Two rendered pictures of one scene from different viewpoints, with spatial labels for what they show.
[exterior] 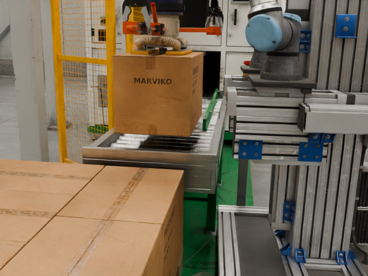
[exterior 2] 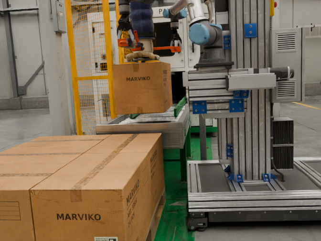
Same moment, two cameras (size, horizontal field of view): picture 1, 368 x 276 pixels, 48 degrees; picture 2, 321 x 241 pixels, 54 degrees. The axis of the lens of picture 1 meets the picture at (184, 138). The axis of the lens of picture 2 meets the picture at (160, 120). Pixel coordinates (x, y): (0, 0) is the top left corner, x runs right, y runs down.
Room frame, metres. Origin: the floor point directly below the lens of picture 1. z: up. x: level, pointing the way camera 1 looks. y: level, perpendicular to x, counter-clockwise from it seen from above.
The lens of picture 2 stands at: (-0.47, -0.04, 0.98)
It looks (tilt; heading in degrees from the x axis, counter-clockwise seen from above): 8 degrees down; 1
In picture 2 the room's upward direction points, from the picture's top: 3 degrees counter-clockwise
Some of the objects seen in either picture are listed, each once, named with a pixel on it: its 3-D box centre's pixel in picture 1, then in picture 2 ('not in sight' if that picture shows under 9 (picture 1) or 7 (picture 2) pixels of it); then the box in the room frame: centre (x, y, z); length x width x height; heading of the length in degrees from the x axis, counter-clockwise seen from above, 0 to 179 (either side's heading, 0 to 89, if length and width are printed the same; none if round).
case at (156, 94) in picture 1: (162, 88); (145, 87); (2.36, 0.13, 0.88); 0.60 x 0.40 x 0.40; 172
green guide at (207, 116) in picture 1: (216, 104); (184, 104); (3.51, -0.28, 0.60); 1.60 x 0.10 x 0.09; 173
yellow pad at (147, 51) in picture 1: (146, 48); (133, 61); (2.37, 0.22, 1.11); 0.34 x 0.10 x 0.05; 172
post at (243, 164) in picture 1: (244, 147); (202, 123); (2.54, -0.39, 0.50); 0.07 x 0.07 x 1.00; 83
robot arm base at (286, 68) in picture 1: (281, 65); (213, 54); (1.56, -0.36, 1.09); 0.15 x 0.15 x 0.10
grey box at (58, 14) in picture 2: not in sight; (59, 17); (2.89, 0.99, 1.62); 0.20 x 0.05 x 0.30; 173
